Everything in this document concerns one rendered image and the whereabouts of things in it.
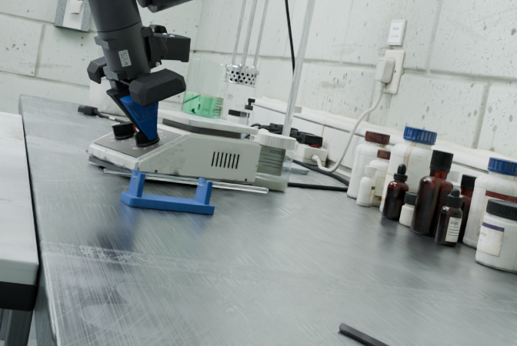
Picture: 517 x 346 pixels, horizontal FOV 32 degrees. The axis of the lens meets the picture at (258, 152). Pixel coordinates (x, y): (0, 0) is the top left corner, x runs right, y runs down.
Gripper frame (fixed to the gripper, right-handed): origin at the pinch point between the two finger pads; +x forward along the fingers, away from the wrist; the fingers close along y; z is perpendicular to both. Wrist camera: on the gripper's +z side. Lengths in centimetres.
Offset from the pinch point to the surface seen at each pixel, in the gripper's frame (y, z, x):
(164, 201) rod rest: -22.3, -8.2, 2.0
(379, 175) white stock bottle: -3.0, 32.3, 21.9
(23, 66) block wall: 244, 41, 50
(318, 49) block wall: 78, 75, 29
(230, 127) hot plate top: -1.5, 10.8, 5.8
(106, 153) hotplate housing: 3.3, -5.4, 4.4
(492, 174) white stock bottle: -27.8, 32.3, 14.4
